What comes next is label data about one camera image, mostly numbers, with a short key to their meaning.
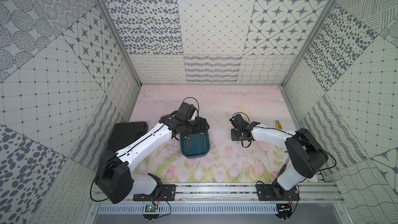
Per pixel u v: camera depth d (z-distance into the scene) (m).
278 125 0.98
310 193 0.76
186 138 0.92
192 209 0.70
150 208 0.72
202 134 0.93
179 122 0.59
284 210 0.73
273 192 0.65
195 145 0.90
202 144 0.90
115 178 0.39
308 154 0.46
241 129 0.69
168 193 0.75
